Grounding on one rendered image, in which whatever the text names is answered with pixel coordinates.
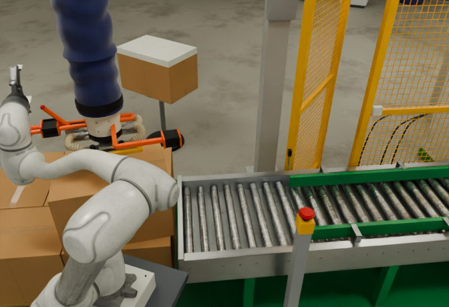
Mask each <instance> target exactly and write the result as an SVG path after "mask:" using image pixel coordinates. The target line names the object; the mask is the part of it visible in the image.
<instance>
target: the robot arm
mask: <svg viewBox="0 0 449 307"><path fill-rule="evenodd" d="M22 67H23V64H19V65H12V66H9V86H11V93H10V95H8V96H7V97H6V99H4V101H3V102H2V104H1V107H0V159H1V164H2V167H3V170H4V172H5V174H6V176H7V178H8V179H9V180H10V181H11V182H12V183H14V184H15V185H28V184H30V183H32V182H33V181H34V180H35V179H36V178H39V179H47V180H50V179H56V178H59V177H62V176H65V175H68V174H71V173H74V172H76V171H80V170H89V171H91V172H93V173H95V174H96V175H97V176H99V177H100V178H102V179H103V180H105V182H107V183H108V184H109V185H108V186H107V187H104V188H103V189H102V190H101V191H99V192H97V193H96V194H95V195H94V196H93V197H91V198H90V199H89V200H87V201H86V202H85V203H84V204H83V205H82V206H81V207H80V208H79V209H78V210H77V211H76V212H75V213H74V214H73V215H72V216H71V218H70V219H69V221H68V223H67V225H66V227H65V229H64V231H63V234H62V240H63V246H64V248H65V250H66V252H67V253H68V254H69V258H68V261H67V263H66V265H65V268H64V269H63V272H61V273H59V274H57V275H56V276H54V277H53V278H52V279H51V280H50V281H49V283H48V284H47V286H46V287H45V288H44V289H43V291H42V292H41V293H40V295H39V296H38V297H37V298H36V299H35V300H34V301H33V303H32V304H31V306H30V307H92V306H97V307H120V305H121V303H122V301H123V300H124V298H125V297H130V298H135V297H136V296H137V293H138V291H137V290H135V289H133V288H131V285H132V284H133V283H134V282H135V281H136V279H137V277H136V274H127V273H125V265H124V258H123V255H122V251H121V249H122V248H123V247H124V246H125V245H126V244H127V243H128V242H129V241H130V240H131V239H132V238H133V236H134V235H135V233H136V232H137V231H138V230H139V228H140V227H141V226H142V224H143V223H144V222H145V220H146V219H147V218H148V217H149V216H151V214H153V213H154V212H155V211H156V210H159V211H165V210H168V209H170V208H171V207H173V206H174V205H175V204H176V202H177V200H178V197H179V194H180V187H179V186H178V184H177V182H176V181H175V180H174V179H173V178H172V177H171V176H170V175H169V174H168V173H167V172H165V171H163V170H162V169H160V168H158V167H157V166H154V165H152V164H150V163H147V162H146V161H142V160H139V159H135V158H132V157H128V156H124V155H117V154H113V153H110V152H104V151H101V150H94V149H82V150H77V151H75V152H73V153H70V154H68V155H66V156H64V157H62V158H60V159H58V160H56V161H54V162H52V163H47V162H46V161H45V157H44V155H43V154H42V153H40V151H39V150H38V149H37V147H36V146H34V145H33V143H32V140H31V129H30V121H29V113H31V110H29V109H30V104H31V99H32V96H25V95H23V89H22V86H21V83H20V75H19V73H21V70H22ZM18 88H20V89H18Z"/></svg>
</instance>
